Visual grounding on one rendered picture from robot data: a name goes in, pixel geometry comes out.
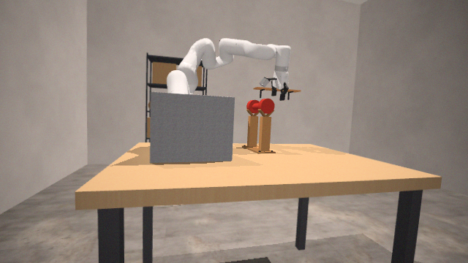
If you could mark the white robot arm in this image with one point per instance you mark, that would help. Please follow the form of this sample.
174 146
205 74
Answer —
185 81

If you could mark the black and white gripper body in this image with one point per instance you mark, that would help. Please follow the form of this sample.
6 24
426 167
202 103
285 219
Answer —
282 77

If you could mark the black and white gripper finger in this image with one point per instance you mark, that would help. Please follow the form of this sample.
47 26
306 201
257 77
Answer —
282 94
274 89

